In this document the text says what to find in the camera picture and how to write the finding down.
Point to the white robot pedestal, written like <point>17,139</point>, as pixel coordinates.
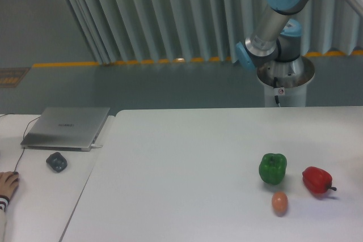
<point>285,83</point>

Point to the green bell pepper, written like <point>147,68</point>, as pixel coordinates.
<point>272,168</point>

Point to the white folded curtain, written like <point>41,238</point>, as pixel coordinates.
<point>164,30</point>

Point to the red bell pepper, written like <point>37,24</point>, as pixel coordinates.
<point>317,180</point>

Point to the striped sleeve forearm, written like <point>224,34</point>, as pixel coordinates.
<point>3,204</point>

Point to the small black device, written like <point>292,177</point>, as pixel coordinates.
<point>57,162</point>

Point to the black computer mouse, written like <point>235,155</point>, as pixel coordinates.
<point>15,177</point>

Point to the person's hand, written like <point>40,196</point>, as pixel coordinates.
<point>7,187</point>

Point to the silver closed laptop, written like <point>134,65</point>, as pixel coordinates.
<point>66,128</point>

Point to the brown egg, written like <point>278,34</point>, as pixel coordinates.
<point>280,202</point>

